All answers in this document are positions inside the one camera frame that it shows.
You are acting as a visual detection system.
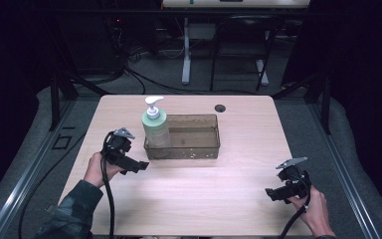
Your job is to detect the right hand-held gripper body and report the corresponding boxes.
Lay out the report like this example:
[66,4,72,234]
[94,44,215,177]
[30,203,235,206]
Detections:
[275,156,312,202]

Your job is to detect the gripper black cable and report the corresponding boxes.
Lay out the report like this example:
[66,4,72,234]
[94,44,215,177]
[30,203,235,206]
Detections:
[277,172,312,239]
[99,131,116,239]

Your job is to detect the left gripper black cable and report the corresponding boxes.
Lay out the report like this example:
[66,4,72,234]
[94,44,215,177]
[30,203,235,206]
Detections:
[99,131,116,239]

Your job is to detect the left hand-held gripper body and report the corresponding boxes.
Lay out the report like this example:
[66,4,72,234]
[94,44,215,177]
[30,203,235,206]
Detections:
[100,126,141,174]

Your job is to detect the black chair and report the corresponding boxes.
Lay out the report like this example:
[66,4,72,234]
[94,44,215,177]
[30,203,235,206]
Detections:
[209,13,282,93]

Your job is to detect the person's right hand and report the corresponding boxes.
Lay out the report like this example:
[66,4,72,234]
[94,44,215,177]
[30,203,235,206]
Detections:
[286,185,336,237]

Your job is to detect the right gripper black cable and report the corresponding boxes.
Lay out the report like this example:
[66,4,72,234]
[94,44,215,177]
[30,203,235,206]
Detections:
[277,172,312,239]

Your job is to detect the dark computer tower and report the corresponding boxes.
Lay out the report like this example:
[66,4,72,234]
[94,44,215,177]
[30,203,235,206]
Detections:
[54,11,122,76]

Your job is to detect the clear brown plastic bin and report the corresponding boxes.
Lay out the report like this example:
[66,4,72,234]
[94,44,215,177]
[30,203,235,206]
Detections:
[143,114,221,160]

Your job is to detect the aluminium floor rail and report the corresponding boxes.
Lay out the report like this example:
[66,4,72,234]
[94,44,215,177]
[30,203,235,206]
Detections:
[306,99,382,239]
[0,99,78,239]

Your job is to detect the white desk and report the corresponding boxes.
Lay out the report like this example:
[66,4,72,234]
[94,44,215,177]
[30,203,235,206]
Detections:
[161,0,311,87]

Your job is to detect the green pump bottle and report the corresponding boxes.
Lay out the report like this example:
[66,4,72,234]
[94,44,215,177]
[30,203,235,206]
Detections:
[140,96,173,159]

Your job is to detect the long black floor cable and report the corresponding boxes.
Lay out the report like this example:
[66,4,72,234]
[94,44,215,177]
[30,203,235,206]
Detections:
[122,64,258,97]

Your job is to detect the person's left hand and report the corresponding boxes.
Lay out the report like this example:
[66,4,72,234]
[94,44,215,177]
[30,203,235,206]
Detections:
[83,150,125,189]

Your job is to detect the black metal stand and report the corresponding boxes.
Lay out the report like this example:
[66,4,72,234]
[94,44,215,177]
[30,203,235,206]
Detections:
[271,71,333,135]
[47,64,111,132]

